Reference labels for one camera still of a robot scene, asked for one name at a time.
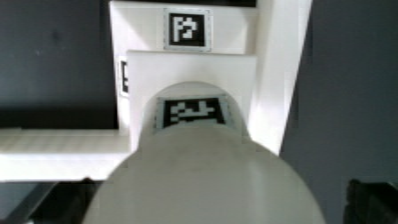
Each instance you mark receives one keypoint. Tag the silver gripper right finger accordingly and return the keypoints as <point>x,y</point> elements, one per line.
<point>372,203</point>

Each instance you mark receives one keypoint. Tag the white lamp bulb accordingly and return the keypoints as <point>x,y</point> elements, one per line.
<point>204,177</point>

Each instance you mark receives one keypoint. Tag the white lamp base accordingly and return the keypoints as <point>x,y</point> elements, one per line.
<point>182,43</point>

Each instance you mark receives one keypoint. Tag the white U-shaped fence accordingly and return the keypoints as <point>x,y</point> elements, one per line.
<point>69,154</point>

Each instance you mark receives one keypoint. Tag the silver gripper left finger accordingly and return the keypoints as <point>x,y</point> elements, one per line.
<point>65,206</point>

